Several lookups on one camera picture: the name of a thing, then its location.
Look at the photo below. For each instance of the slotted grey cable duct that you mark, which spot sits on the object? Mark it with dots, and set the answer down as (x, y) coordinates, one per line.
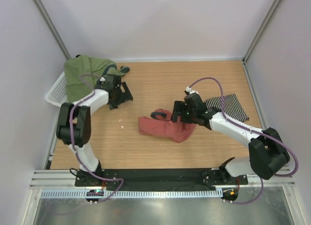
(98, 194)

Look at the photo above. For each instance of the salmon red tank top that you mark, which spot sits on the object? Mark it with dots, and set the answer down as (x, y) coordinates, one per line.
(159, 124)

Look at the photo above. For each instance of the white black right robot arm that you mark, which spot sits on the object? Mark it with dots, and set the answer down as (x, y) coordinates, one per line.
(266, 154)

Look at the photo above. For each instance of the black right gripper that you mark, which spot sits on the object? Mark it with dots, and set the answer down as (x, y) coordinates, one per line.
(181, 106)

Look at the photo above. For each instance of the black white striped tank top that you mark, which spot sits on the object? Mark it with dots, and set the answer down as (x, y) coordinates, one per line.
(232, 106)

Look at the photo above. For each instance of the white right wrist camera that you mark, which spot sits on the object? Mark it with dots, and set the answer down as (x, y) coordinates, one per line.
(189, 91)

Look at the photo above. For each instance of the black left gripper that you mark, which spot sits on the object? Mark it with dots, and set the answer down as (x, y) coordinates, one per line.
(126, 95)

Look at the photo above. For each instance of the green tank top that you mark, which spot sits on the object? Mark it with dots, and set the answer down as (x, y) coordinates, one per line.
(83, 73)

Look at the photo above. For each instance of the aluminium frame rail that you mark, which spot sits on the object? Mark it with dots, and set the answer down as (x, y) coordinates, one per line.
(63, 179)

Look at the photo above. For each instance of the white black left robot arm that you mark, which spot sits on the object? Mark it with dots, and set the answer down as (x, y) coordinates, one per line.
(74, 120)

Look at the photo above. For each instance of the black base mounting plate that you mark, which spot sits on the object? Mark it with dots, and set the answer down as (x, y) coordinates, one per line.
(157, 179)

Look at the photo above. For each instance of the white plastic basket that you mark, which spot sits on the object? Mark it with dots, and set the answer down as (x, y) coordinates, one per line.
(57, 93)

